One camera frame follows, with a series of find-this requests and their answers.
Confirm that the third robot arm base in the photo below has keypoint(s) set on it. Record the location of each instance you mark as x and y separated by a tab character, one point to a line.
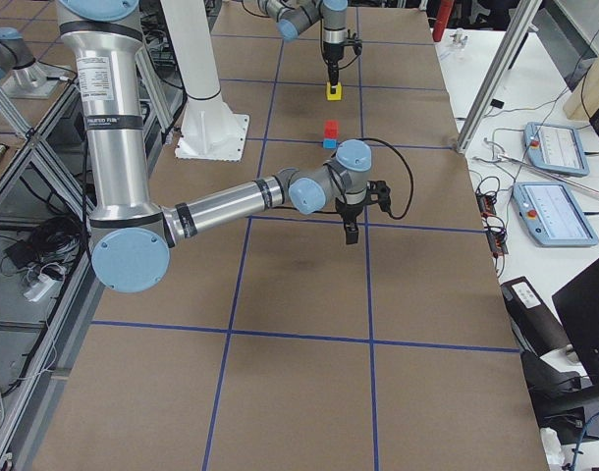
28	79

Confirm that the blue wooden cube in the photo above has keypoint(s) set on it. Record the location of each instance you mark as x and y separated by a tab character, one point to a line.
329	143

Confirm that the metal rod tool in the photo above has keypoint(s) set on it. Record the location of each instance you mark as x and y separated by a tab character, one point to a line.
504	158

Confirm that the red wooden cube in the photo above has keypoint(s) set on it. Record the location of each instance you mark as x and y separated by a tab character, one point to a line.
331	129

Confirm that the teach pendant tablet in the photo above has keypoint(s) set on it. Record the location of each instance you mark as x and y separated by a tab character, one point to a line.
555	148
552	216

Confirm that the near teach pendant tablet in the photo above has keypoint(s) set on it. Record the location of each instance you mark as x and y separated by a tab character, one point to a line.
552	216

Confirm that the far teach pendant tablet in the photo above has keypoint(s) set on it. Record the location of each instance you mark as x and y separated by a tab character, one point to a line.
555	148

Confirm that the black computer monitor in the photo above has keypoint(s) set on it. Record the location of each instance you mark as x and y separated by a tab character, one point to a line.
577	304

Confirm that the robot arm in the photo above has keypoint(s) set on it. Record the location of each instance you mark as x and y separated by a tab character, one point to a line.
293	19
132	236

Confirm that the circuit board with wires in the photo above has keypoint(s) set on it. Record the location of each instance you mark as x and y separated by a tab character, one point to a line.
486	195

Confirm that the white power strip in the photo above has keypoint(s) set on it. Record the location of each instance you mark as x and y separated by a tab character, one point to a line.
39	288

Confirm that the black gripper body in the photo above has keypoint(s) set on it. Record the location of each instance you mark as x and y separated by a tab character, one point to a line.
332	55
351	211

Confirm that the black box with label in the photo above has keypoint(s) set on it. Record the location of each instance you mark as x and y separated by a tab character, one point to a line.
533	318

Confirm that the white mount column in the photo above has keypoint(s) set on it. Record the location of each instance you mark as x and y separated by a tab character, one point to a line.
190	35

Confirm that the aluminium truss frame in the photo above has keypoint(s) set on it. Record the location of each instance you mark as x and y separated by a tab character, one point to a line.
46	193

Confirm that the aluminium frame post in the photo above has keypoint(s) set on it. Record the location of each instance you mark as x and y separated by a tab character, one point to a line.
507	50

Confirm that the white metal mount base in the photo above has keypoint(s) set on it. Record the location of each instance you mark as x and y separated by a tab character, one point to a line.
211	131

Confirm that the yellow wooden cube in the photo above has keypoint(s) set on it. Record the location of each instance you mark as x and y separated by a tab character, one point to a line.
334	97

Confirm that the small black square pad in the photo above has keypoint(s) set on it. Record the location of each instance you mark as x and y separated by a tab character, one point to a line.
497	104

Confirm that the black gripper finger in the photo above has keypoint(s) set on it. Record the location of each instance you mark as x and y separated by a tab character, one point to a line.
351	233
333	84

